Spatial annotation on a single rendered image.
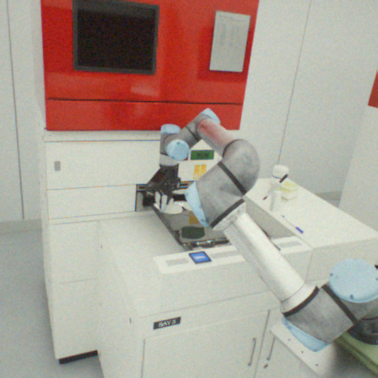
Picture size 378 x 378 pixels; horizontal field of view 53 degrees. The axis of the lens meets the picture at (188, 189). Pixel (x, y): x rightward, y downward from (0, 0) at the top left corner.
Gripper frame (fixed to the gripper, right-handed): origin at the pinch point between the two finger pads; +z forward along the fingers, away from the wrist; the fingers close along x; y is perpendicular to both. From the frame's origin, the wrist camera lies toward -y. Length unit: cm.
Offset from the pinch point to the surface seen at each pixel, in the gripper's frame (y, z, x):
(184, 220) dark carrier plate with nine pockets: 2.3, 1.4, -10.8
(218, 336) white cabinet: -19, 25, -45
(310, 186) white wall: 287, 73, 24
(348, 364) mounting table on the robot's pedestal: -18, 9, -84
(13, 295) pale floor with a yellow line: -14, 91, 100
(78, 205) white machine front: -20.1, 1.6, 27.8
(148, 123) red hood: 0.8, -34.2, 10.2
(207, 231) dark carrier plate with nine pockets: 1.9, 1.4, -22.7
